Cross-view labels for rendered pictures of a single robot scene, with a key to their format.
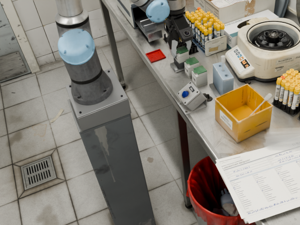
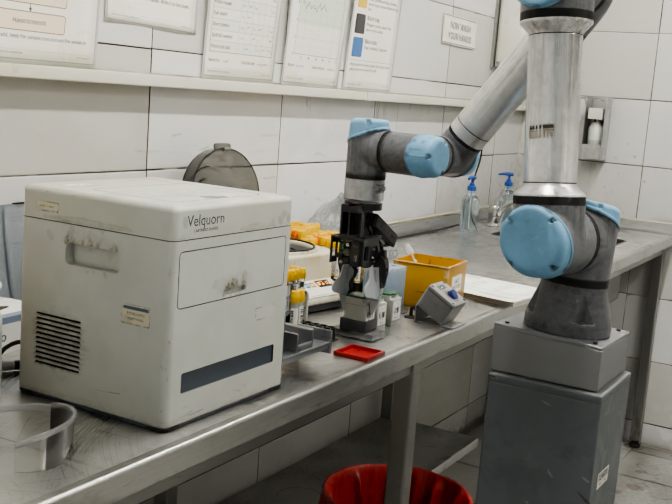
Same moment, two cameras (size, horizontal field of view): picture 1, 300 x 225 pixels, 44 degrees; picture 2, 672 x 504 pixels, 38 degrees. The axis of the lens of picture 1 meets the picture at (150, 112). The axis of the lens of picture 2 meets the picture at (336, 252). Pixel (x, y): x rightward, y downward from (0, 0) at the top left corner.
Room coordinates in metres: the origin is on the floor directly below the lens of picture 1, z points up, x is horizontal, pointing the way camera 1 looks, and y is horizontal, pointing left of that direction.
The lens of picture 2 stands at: (2.58, 1.08, 1.33)
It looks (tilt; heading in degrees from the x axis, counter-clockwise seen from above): 9 degrees down; 224
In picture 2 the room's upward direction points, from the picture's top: 4 degrees clockwise
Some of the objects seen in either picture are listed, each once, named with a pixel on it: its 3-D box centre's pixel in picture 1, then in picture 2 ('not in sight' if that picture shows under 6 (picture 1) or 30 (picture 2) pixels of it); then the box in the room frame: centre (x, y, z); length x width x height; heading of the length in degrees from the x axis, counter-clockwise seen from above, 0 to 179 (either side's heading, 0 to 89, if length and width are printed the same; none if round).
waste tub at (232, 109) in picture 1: (242, 113); (428, 281); (0.85, -0.30, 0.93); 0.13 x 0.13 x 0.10; 19
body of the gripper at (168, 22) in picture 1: (175, 20); (358, 234); (1.25, -0.16, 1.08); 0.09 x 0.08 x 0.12; 15
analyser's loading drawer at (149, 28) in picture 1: (146, 24); (282, 345); (1.52, -0.06, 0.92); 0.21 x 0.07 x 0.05; 15
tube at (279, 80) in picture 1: (277, 91); not in sight; (0.91, -0.44, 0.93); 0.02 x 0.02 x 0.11
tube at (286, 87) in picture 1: (285, 96); not in sight; (0.88, -0.46, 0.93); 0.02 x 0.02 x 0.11
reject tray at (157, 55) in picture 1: (155, 55); (359, 353); (1.32, -0.07, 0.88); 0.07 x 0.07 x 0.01; 15
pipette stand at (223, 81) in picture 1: (222, 81); (383, 289); (1.03, -0.28, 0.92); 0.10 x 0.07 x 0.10; 7
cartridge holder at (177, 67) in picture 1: (182, 62); (358, 326); (1.22, -0.17, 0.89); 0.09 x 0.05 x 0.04; 105
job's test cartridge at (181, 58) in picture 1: (181, 56); (359, 312); (1.22, -0.17, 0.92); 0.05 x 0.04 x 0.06; 105
